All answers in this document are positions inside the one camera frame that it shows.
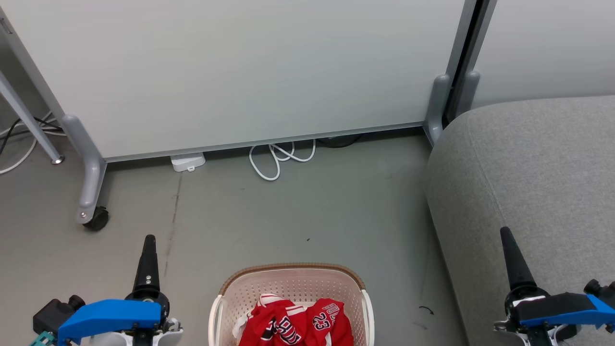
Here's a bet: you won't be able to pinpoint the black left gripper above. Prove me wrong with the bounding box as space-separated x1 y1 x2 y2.
124 235 184 346

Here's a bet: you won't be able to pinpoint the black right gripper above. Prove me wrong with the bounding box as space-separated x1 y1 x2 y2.
494 227 577 346

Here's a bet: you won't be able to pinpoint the red jersey with black lettering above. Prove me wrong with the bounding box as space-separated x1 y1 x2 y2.
233 294 313 346

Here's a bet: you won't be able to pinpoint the red jersey number 23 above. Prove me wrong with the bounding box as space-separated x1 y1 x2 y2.
305 298 355 346

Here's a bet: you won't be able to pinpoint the grey fabric sofa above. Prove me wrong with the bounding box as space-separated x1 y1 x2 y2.
424 95 615 346

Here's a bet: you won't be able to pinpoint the black caster wheel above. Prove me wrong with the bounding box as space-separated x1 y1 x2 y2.
83 207 110 232

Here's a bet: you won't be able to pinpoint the long grey partition foot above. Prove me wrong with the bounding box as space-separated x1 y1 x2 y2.
60 114 107 224

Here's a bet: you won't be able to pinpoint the white power adapter box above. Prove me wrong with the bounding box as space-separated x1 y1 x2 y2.
171 152 206 173

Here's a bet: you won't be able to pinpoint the cream perforated laundry basket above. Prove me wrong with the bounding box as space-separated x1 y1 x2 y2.
208 262 375 346

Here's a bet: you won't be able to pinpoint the short grey partition foot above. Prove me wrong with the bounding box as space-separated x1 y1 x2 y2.
424 74 452 146
454 71 481 119

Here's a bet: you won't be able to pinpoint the grey metal table leg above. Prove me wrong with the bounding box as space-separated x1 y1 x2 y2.
0 72 65 165

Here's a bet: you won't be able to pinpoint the wide white partition panel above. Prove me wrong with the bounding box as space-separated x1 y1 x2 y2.
0 0 476 162

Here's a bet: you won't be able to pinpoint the narrow white partition panel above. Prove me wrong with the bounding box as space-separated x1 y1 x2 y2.
473 0 615 109

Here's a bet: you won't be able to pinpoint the white coiled power cable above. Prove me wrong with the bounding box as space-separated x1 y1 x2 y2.
248 139 317 182

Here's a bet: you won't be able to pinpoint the white floor cables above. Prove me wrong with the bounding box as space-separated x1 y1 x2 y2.
0 111 68 174

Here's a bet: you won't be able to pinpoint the thin black floor cables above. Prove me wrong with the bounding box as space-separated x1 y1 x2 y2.
0 118 63 155

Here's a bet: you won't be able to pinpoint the black floor cable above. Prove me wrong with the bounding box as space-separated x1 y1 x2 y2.
317 135 363 148

